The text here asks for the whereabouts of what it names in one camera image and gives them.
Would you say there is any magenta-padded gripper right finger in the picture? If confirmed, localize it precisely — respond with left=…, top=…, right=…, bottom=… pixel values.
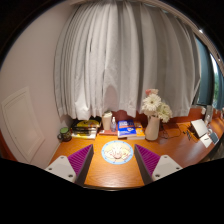
left=133, top=143, right=183, bottom=186

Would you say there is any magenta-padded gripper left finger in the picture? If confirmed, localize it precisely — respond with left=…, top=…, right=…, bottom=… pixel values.
left=44, top=143, right=95, bottom=187

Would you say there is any pink computer mouse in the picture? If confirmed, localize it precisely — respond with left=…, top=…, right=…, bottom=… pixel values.
left=111, top=142, right=124, bottom=160

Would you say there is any round cartoon-print mouse pad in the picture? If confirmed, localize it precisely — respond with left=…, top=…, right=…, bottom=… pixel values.
left=100, top=140, right=135, bottom=165

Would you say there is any green and dark mug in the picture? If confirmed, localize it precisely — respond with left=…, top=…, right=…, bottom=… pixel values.
left=57, top=126, right=73, bottom=143

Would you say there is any white ceramic pitcher vase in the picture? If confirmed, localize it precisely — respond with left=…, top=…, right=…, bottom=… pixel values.
left=144, top=114, right=162, bottom=142

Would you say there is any yellow and white book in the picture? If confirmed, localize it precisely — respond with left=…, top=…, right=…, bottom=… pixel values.
left=70, top=132, right=98, bottom=140

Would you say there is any orange book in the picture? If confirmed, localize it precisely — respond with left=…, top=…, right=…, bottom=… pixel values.
left=126, top=121, right=146, bottom=141

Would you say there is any yellow and black book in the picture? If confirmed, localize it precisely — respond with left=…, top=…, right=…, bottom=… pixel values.
left=74, top=119, right=102, bottom=129

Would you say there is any silver laptop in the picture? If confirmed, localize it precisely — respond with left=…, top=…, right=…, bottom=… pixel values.
left=189, top=118, right=209, bottom=139

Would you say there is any blue book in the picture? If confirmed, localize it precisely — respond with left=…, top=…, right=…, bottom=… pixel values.
left=117, top=119, right=137, bottom=139

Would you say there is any brown book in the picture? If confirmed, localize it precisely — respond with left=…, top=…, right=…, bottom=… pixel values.
left=98, top=128, right=118, bottom=136

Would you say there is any white flower bouquet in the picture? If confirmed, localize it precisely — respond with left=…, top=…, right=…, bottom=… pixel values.
left=141, top=88, right=174, bottom=124

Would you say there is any cream lidded travel cup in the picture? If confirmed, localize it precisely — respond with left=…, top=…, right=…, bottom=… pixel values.
left=101, top=110, right=114, bottom=131

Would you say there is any clear spray bottle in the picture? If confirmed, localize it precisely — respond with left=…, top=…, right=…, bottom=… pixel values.
left=110, top=116, right=117, bottom=133

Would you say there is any white curtain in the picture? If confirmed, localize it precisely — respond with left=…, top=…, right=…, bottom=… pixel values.
left=53, top=0, right=203, bottom=122

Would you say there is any black cable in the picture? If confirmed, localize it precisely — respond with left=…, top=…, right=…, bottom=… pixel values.
left=159, top=122, right=193, bottom=139

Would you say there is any white wall panel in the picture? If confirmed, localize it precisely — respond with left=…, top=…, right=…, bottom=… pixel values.
left=1, top=87, right=46, bottom=164

